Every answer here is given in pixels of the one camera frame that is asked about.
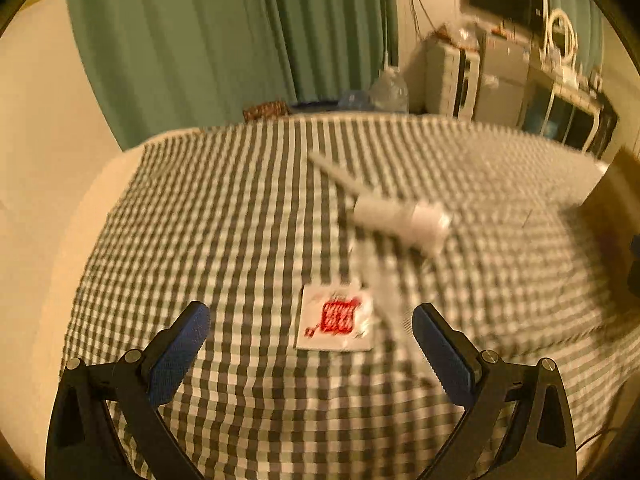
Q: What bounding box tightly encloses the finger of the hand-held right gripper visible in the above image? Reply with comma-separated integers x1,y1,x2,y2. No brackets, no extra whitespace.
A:
626,234,640,306

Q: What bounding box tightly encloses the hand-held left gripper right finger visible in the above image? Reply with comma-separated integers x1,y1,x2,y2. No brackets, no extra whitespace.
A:
412,302,578,480

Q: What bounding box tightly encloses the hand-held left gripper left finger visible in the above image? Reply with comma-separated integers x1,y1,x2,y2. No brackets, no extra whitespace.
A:
46,301,211,480

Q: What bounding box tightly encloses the brown cardboard box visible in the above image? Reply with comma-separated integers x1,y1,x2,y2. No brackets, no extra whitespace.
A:
575,145,640,311

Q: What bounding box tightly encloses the white sachet with red print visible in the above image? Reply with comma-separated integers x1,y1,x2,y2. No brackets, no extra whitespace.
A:
295,282,374,352

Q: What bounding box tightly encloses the clear plastic wrapper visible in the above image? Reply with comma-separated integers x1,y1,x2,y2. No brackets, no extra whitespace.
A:
350,247,408,323

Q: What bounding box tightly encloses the white plastic spray bottle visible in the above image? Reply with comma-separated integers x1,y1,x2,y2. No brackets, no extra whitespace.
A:
306,151,455,257

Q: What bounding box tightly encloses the green checked tablecloth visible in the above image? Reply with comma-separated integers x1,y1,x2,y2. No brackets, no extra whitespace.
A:
62,112,618,480

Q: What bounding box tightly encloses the white glass-door cabinet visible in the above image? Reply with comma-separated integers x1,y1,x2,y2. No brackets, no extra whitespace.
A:
520,62,620,157

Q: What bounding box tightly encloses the silver fridge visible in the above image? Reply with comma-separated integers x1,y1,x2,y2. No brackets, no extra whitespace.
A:
475,35,532,128

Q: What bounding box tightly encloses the white round mirror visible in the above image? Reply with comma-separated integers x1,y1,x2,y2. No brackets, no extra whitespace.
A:
544,7,580,63

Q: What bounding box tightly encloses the brown wicker basket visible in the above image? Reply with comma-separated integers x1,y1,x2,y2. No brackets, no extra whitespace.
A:
243,101,292,122

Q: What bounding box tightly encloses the clear plastic water bottle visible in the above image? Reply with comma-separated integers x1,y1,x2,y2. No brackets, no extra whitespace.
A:
369,66,410,114

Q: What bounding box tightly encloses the green curtain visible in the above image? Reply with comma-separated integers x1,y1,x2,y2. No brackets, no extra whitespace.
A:
62,0,398,148

